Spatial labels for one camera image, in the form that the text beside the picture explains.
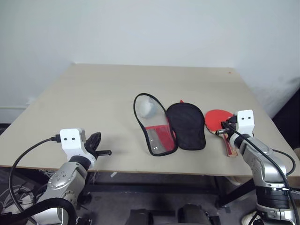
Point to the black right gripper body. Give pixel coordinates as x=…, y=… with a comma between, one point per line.
x=229, y=129

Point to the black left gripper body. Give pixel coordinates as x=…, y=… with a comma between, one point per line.
x=91, y=146

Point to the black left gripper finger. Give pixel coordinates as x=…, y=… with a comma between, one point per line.
x=104, y=153
x=97, y=139

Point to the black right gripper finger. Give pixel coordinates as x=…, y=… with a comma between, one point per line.
x=221, y=132

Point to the red table tennis paddle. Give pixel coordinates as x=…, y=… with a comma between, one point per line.
x=214, y=119

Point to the red black paddle case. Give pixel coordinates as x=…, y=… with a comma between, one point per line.
x=187, y=126

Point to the white grey plush toy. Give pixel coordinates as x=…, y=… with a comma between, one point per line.
x=146, y=109

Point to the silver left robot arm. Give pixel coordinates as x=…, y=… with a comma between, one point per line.
x=61, y=178

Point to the dark rounded shape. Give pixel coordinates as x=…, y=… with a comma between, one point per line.
x=194, y=214

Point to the white sneaker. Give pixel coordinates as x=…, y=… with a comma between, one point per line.
x=249, y=218

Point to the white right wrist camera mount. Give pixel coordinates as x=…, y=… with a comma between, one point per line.
x=245, y=119

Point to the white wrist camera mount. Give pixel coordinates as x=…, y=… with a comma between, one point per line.
x=70, y=140
x=245, y=119

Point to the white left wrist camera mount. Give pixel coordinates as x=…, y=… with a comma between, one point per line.
x=70, y=140

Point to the black metal table frame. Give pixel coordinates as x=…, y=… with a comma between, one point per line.
x=222, y=189

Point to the white wall skirting board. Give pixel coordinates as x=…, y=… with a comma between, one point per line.
x=11, y=114

